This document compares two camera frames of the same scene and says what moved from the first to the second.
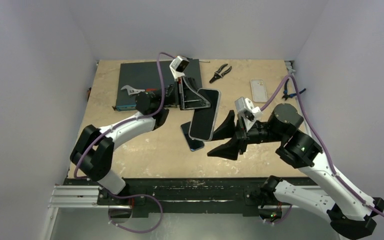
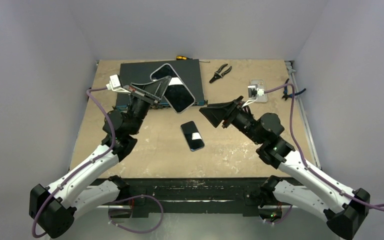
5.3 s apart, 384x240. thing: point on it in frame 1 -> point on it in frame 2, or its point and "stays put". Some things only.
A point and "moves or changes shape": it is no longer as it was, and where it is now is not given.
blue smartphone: x=193 y=144 stays put
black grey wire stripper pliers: x=217 y=75 stays put
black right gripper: x=240 y=135 -> x=232 y=112
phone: x=259 y=90 stays put
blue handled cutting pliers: x=285 y=91 stays put
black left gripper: x=189 y=97 -> x=156 y=88
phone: x=203 y=119 moves or changes shape
